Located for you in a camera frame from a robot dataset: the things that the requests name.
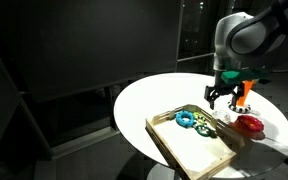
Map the blue toy ring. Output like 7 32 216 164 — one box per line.
174 109 196 129

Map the red toy ring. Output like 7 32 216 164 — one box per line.
235 114 265 133

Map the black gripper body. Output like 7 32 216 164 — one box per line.
204 80 248 101

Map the dark green toy ring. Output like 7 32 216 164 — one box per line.
194 123 215 138

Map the yellow-green toy ring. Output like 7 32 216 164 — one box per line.
192 111 209 127

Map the wooden slatted crate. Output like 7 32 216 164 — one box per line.
145 103 246 180

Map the colorless transparent ring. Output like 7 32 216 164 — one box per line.
212 110 232 124

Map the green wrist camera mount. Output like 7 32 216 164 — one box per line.
220 67 272 85

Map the orange stacking peg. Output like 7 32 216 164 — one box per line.
235 79 256 108

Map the white table pedestal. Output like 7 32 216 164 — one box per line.
146 162 182 180

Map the black white striped ring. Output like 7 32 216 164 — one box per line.
227 99 253 115

